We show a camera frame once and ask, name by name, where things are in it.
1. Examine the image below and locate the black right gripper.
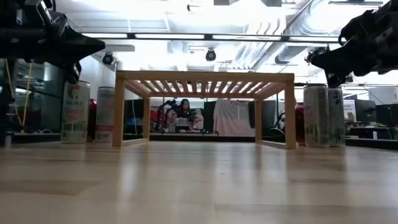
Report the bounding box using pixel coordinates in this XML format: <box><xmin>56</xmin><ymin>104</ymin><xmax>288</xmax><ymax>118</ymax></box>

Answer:
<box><xmin>306</xmin><ymin>0</ymin><xmax>385</xmax><ymax>90</ymax></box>

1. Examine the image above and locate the yellow cable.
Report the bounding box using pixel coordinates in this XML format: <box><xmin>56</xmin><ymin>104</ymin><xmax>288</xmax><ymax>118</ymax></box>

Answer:
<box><xmin>4</xmin><ymin>58</ymin><xmax>34</xmax><ymax>134</ymax></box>

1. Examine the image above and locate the white cloth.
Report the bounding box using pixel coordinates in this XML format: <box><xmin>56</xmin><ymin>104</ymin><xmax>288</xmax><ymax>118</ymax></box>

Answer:
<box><xmin>213</xmin><ymin>98</ymin><xmax>256</xmax><ymax>137</ymax></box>

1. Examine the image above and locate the black computer monitor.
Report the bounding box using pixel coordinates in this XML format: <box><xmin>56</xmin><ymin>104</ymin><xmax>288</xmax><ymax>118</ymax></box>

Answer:
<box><xmin>375</xmin><ymin>104</ymin><xmax>398</xmax><ymax>129</ymax></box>
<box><xmin>355</xmin><ymin>99</ymin><xmax>377</xmax><ymax>124</ymax></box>

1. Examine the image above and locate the tall white beverage can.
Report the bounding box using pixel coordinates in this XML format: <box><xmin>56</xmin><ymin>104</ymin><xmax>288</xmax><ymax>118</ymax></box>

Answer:
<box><xmin>328</xmin><ymin>87</ymin><xmax>346</xmax><ymax>147</ymax></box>
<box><xmin>95</xmin><ymin>86</ymin><xmax>116</xmax><ymax>143</ymax></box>
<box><xmin>60</xmin><ymin>80</ymin><xmax>91</xmax><ymax>144</ymax></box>
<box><xmin>303</xmin><ymin>83</ymin><xmax>330</xmax><ymax>148</ymax></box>

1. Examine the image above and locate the wooden slatted shelf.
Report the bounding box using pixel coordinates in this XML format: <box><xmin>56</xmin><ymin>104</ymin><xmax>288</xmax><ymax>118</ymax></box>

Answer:
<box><xmin>112</xmin><ymin>70</ymin><xmax>298</xmax><ymax>151</ymax></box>

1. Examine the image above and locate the long ceiling light strip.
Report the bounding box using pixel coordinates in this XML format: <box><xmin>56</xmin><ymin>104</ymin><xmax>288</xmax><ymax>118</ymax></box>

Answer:
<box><xmin>81</xmin><ymin>32</ymin><xmax>341</xmax><ymax>44</ymax></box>

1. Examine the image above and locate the black partition panel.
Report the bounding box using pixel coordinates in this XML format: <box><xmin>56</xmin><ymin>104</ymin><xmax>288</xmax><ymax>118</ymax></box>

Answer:
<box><xmin>261</xmin><ymin>99</ymin><xmax>280</xmax><ymax>137</ymax></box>
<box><xmin>203</xmin><ymin>101</ymin><xmax>217</xmax><ymax>133</ymax></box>

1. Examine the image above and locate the person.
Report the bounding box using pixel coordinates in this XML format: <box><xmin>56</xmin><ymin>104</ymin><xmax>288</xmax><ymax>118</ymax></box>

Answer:
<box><xmin>174</xmin><ymin>98</ymin><xmax>203</xmax><ymax>130</ymax></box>

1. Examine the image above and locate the red cola can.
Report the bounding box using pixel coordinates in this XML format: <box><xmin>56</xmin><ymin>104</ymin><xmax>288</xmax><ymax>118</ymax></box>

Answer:
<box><xmin>295</xmin><ymin>102</ymin><xmax>305</xmax><ymax>144</ymax></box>
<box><xmin>89</xmin><ymin>98</ymin><xmax>98</xmax><ymax>141</ymax></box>

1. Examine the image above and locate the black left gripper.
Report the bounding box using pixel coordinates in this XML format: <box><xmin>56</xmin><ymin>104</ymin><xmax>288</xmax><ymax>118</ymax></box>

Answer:
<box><xmin>29</xmin><ymin>0</ymin><xmax>106</xmax><ymax>85</ymax></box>

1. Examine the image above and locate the black metal table frame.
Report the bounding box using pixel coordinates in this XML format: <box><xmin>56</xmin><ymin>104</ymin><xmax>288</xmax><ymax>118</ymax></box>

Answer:
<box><xmin>0</xmin><ymin>132</ymin><xmax>398</xmax><ymax>151</ymax></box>

